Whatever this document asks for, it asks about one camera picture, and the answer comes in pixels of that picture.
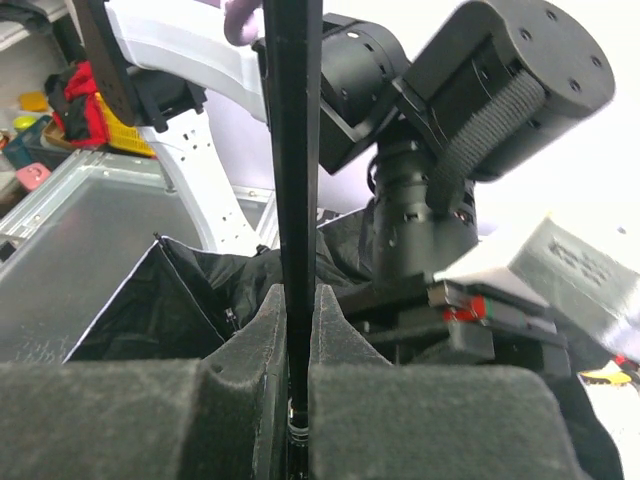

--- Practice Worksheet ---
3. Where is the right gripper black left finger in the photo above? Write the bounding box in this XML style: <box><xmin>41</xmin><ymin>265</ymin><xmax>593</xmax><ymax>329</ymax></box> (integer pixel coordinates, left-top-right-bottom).
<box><xmin>1</xmin><ymin>285</ymin><xmax>288</xmax><ymax>479</ymax></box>

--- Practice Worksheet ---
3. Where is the pink small container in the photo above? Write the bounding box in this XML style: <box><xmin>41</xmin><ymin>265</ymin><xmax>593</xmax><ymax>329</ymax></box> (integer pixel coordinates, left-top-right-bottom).
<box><xmin>15</xmin><ymin>163</ymin><xmax>51</xmax><ymax>192</ymax></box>

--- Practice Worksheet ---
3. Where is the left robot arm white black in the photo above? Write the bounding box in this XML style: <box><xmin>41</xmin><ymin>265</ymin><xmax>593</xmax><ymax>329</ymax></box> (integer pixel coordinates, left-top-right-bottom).
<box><xmin>75</xmin><ymin>1</ymin><xmax>616</xmax><ymax>375</ymax></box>

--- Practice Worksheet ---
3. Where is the lilac umbrella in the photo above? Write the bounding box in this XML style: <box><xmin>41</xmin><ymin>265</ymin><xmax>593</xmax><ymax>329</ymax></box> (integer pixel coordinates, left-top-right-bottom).
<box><xmin>64</xmin><ymin>0</ymin><xmax>624</xmax><ymax>480</ymax></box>

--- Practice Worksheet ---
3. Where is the red black cloth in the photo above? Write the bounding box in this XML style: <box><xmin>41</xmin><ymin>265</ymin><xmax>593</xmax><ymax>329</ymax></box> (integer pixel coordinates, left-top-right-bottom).
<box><xmin>44</xmin><ymin>61</ymin><xmax>109</xmax><ymax>147</ymax></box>

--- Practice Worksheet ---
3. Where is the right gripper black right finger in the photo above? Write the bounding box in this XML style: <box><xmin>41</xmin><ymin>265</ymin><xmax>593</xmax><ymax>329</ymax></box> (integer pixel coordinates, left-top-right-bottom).
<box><xmin>308</xmin><ymin>285</ymin><xmax>584</xmax><ymax>479</ymax></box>

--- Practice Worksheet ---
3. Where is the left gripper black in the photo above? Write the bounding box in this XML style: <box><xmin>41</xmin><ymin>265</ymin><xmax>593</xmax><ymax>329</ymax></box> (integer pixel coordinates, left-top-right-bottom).
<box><xmin>344</xmin><ymin>275</ymin><xmax>572</xmax><ymax>375</ymax></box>

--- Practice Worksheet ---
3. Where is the yellow plastic basket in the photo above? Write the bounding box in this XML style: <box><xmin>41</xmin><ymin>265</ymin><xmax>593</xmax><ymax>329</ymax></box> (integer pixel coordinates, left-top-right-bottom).
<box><xmin>95</xmin><ymin>93</ymin><xmax>155</xmax><ymax>157</ymax></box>

